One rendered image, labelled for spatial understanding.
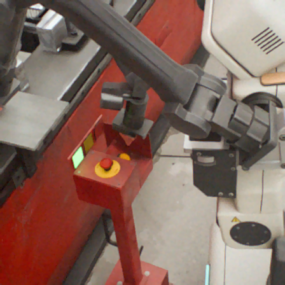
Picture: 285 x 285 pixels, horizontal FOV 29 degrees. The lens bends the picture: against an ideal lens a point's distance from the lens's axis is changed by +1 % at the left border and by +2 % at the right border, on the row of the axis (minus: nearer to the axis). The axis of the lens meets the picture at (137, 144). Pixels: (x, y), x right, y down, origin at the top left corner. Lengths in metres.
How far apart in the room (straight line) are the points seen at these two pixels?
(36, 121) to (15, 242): 0.42
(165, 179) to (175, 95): 1.61
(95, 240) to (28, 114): 0.99
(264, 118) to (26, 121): 0.65
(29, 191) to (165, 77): 0.81
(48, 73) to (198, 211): 1.00
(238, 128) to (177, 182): 1.55
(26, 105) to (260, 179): 0.63
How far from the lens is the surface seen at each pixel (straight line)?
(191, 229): 2.35
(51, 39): 1.82
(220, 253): 1.95
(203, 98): 0.97
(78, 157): 1.54
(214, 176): 1.25
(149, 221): 2.39
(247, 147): 1.01
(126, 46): 0.87
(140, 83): 1.37
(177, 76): 0.93
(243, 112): 0.99
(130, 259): 1.92
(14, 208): 1.58
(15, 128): 1.39
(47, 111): 1.42
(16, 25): 0.99
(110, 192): 1.52
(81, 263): 2.25
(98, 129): 1.61
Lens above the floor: 1.89
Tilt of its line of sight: 44 degrees down
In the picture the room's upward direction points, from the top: 7 degrees counter-clockwise
